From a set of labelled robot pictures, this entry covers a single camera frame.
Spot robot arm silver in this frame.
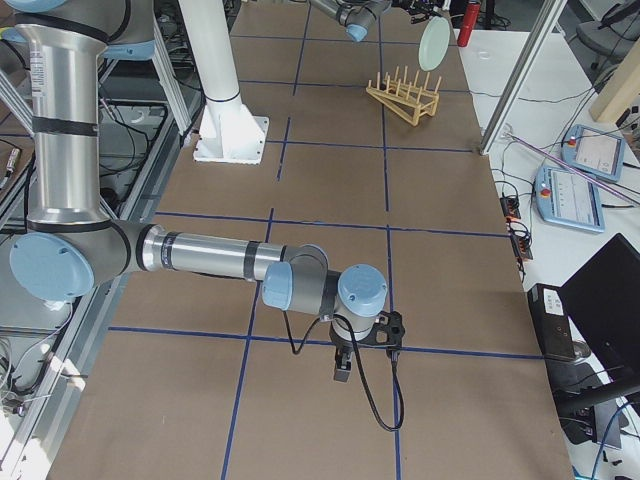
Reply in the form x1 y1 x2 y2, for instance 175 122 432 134
10 1 403 381
309 0 392 42

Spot far teach pendant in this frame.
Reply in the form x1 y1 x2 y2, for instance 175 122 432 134
561 124 624 182

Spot aluminium profile post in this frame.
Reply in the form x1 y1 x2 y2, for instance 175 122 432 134
479 0 567 155

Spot near teach pendant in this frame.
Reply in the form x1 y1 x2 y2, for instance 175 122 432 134
534 165 605 233

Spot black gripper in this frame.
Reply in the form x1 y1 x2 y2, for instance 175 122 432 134
329 320 378 382

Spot wooden plate rack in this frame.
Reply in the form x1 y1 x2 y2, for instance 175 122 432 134
366 66 442 126

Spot black box device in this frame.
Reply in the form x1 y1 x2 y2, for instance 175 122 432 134
527 283 591 363

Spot teach pendant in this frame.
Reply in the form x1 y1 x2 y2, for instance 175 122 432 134
561 124 624 182
534 165 605 233

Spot pale green plate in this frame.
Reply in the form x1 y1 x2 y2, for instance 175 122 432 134
418 17 450 71

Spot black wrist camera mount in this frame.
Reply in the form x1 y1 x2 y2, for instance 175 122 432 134
371 311 406 349

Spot black laptop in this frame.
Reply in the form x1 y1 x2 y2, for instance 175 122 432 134
560 233 640 380

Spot white pedestal column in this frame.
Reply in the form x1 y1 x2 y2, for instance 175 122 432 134
179 0 269 164

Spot red bottle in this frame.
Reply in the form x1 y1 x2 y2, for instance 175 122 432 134
457 0 481 48

